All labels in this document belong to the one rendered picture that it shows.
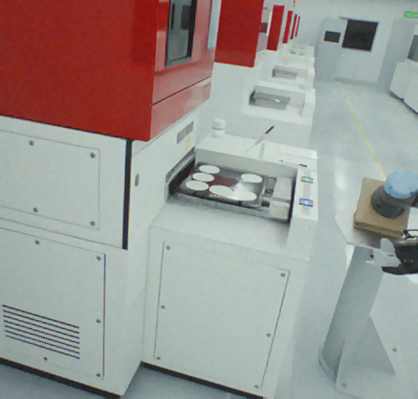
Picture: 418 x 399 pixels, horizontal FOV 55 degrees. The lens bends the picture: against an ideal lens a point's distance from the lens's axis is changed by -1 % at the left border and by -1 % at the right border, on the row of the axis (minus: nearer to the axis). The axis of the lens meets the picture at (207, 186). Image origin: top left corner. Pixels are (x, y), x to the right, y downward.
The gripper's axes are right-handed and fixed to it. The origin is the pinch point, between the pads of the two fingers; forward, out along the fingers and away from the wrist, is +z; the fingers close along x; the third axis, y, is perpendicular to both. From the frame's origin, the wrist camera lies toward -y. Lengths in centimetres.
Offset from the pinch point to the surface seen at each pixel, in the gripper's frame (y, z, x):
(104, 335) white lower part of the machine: -13, 103, 38
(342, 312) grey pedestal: -68, 60, -51
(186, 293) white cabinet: -14, 83, 7
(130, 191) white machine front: 38, 63, 19
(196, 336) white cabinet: -35, 89, 9
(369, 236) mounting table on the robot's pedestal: -27, 35, -57
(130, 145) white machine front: 52, 55, 15
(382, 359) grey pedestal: -103, 55, -59
